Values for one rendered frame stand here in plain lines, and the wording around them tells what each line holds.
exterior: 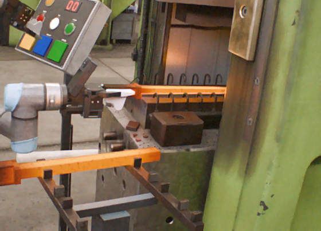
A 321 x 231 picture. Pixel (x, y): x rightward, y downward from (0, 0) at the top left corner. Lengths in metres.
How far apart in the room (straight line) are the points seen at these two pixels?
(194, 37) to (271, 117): 0.63
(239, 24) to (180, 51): 0.51
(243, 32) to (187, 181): 0.43
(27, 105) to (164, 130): 0.36
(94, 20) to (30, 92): 0.54
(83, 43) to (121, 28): 5.04
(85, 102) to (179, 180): 0.33
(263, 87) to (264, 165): 0.18
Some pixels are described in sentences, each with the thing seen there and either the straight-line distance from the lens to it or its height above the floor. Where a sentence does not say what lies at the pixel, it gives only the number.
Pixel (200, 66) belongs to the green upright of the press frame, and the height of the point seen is 1.03.
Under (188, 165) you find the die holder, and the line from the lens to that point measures 1.24.
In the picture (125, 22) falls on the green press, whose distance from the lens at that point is 6.73.
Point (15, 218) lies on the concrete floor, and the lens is 2.55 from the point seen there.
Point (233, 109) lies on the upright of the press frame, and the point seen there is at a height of 1.05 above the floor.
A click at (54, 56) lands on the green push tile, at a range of 1.71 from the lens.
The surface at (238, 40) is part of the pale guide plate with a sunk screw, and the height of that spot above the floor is 1.22.
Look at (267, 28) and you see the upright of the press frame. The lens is 1.04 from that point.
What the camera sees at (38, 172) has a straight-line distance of 0.98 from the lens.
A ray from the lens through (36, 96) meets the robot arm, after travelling 1.25.
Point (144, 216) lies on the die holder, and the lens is 1.27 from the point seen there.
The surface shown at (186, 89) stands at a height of 1.01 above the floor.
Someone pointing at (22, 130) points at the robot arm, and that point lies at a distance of 1.28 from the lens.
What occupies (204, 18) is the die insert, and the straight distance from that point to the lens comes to 1.33.
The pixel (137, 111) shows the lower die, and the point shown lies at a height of 0.94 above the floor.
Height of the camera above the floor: 1.41
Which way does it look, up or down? 19 degrees down
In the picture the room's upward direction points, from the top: 7 degrees clockwise
